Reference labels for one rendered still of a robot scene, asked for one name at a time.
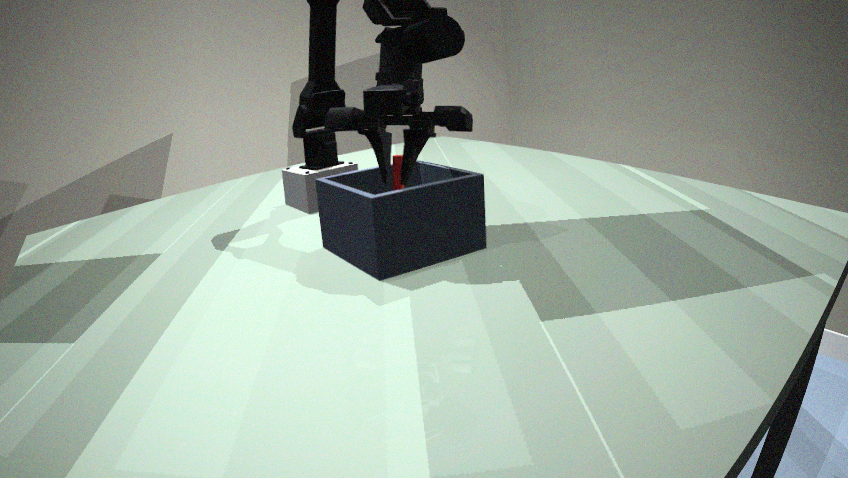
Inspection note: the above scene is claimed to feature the red peg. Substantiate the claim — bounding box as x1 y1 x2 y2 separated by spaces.
392 155 404 190

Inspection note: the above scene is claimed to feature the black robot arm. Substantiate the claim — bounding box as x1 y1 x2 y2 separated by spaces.
292 0 465 171

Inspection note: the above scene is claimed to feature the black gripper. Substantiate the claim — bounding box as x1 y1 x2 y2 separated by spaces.
325 64 473 185

